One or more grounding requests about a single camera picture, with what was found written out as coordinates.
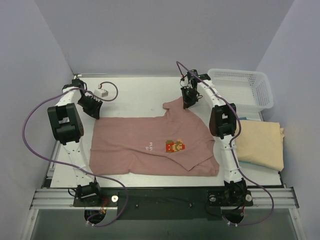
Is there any pink graphic t shirt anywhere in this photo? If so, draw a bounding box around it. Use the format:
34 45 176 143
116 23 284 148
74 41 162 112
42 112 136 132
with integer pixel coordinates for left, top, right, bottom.
89 98 220 177

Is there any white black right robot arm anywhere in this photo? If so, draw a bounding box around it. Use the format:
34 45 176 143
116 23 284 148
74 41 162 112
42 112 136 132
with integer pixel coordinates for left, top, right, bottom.
180 73 252 207

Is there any white perforated plastic basket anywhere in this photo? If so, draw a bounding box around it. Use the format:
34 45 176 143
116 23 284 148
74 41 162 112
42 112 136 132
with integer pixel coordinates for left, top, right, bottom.
207 68 274 113

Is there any folded cream t shirt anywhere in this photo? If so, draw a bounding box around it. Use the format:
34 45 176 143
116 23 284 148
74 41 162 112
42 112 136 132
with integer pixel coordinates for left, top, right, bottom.
235 120 285 172

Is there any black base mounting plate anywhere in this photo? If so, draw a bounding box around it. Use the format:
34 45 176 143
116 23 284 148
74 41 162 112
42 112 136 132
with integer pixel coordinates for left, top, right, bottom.
73 186 253 223

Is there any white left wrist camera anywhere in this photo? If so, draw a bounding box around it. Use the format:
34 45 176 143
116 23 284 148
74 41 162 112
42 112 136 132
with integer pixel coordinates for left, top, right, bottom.
93 85 109 98

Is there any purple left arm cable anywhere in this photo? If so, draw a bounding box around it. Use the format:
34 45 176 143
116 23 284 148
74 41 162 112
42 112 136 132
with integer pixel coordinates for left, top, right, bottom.
21 81 130 228

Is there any aluminium table edge rail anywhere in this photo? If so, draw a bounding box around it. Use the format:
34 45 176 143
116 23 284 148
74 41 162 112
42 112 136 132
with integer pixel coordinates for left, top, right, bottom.
29 73 107 211

